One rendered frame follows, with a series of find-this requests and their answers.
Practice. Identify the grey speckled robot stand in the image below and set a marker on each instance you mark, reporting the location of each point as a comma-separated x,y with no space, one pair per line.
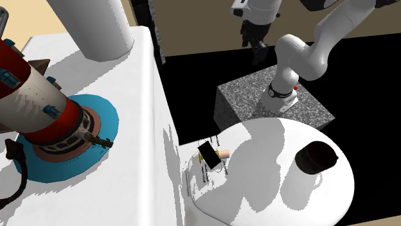
237,101

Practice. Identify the clear bottle with black label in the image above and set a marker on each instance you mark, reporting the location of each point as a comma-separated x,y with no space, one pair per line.
209,155

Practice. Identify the red and white lighthouse figure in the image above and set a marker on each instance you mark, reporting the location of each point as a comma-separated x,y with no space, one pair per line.
34,100

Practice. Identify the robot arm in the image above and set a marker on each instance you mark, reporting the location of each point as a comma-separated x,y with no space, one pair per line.
293,53

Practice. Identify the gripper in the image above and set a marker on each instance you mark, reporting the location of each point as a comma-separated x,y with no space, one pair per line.
254,31

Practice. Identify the black cup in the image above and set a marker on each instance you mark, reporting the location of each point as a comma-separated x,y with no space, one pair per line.
315,159

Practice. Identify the white cylinder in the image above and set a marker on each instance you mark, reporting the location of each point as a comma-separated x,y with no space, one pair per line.
94,28

